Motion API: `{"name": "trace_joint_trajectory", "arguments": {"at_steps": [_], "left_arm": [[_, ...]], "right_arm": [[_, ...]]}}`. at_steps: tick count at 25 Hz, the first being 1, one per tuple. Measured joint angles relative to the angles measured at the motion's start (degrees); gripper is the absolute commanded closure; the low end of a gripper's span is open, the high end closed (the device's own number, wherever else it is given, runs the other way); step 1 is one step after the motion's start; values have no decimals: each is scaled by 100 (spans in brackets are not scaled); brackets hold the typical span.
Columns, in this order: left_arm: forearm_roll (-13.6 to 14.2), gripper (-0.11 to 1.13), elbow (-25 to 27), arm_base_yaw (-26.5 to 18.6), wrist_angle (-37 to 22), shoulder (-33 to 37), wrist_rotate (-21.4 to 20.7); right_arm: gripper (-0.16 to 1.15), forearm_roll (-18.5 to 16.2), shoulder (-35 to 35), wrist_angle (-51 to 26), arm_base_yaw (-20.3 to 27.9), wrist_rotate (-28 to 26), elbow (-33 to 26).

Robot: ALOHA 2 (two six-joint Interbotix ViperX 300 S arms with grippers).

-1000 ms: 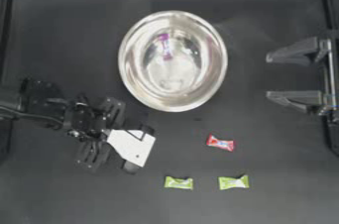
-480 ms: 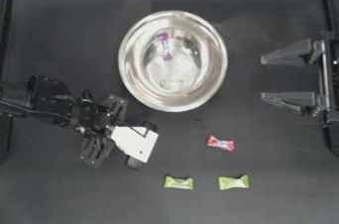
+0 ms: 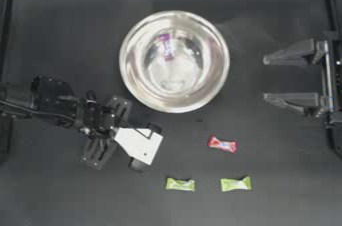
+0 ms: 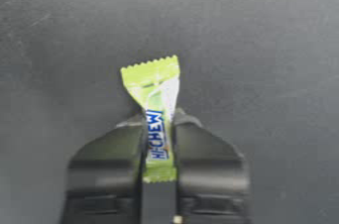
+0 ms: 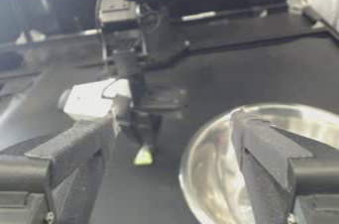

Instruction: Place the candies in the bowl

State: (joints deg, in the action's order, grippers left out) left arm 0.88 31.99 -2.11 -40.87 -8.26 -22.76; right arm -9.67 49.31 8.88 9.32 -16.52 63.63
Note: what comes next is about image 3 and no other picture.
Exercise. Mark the green candy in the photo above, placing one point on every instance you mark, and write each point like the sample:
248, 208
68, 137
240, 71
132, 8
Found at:
180, 184
236, 184

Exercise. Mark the red candy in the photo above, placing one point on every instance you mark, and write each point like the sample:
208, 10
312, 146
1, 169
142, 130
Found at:
223, 144

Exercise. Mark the purple candy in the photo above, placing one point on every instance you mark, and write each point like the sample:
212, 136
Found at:
168, 50

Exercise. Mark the steel bowl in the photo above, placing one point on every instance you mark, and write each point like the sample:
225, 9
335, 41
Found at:
152, 80

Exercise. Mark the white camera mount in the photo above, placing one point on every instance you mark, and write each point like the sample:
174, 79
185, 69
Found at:
138, 145

